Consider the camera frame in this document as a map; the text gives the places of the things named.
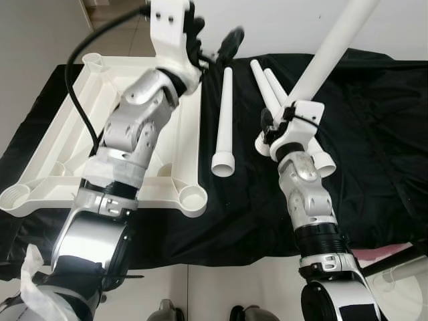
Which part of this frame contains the white plastic table top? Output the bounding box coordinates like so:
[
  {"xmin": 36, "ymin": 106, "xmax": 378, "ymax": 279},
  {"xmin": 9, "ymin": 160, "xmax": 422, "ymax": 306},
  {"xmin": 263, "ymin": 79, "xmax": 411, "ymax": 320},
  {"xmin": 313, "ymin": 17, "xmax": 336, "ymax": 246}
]
[{"xmin": 0, "ymin": 53, "xmax": 209, "ymax": 218}]

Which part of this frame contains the black cloth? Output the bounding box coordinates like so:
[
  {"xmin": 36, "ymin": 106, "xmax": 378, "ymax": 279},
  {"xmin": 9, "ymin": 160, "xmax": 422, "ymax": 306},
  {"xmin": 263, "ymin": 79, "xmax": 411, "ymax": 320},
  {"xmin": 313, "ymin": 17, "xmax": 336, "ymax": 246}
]
[{"xmin": 0, "ymin": 52, "xmax": 428, "ymax": 265}]

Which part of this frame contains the pink sheet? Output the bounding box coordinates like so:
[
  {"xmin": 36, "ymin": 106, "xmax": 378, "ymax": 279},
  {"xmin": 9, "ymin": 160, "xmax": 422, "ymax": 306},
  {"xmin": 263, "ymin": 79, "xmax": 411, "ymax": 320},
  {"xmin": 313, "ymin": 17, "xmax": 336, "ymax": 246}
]
[{"xmin": 351, "ymin": 244, "xmax": 412, "ymax": 265}]

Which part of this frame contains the black metal stand leg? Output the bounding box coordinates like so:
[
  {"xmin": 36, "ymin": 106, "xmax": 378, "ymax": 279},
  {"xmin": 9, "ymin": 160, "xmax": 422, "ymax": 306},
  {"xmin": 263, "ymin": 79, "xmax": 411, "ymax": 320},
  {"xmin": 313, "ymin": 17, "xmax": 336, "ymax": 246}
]
[
  {"xmin": 100, "ymin": 270, "xmax": 144, "ymax": 282},
  {"xmin": 364, "ymin": 246, "xmax": 428, "ymax": 278}
]

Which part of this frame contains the grey robot right leg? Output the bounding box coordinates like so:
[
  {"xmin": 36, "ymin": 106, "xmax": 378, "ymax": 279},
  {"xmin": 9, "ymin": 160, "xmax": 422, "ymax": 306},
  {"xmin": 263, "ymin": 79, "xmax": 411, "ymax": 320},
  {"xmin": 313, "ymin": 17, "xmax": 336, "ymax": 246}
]
[{"xmin": 229, "ymin": 304, "xmax": 282, "ymax": 321}]

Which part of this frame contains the white round lamp base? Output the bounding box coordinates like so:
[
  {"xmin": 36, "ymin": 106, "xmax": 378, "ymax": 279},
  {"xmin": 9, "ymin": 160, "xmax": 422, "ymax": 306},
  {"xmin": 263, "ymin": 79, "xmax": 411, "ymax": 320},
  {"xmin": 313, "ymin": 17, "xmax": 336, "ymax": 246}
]
[{"xmin": 374, "ymin": 257, "xmax": 428, "ymax": 321}]

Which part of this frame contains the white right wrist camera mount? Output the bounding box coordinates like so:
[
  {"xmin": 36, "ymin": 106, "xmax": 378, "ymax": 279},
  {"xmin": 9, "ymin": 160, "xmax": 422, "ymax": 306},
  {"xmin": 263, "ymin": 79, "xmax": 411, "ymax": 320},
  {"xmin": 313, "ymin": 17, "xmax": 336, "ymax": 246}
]
[{"xmin": 256, "ymin": 100, "xmax": 326, "ymax": 161}]

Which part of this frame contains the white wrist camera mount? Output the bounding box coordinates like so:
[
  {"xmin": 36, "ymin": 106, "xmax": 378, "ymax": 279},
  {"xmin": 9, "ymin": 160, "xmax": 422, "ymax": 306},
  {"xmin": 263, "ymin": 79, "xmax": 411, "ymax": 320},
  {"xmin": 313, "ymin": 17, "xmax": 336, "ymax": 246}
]
[
  {"xmin": 148, "ymin": 0, "xmax": 203, "ymax": 91},
  {"xmin": 256, "ymin": 100, "xmax": 326, "ymax": 161}
]

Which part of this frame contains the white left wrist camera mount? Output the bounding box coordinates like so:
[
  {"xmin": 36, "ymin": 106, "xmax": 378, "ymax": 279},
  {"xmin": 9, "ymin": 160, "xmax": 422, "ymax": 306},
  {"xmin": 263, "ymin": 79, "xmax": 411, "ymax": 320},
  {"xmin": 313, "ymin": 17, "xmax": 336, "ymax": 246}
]
[{"xmin": 148, "ymin": 0, "xmax": 203, "ymax": 91}]

